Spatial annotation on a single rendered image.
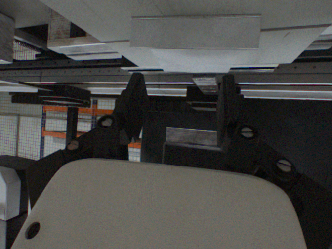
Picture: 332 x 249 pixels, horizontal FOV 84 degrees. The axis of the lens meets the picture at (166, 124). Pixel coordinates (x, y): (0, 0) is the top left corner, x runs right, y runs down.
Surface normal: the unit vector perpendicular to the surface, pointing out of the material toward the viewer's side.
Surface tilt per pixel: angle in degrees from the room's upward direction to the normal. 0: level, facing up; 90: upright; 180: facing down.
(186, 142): 90
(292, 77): 90
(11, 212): 90
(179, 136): 90
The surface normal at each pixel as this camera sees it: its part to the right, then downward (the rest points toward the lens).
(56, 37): -0.32, 0.00
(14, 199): 0.95, 0.07
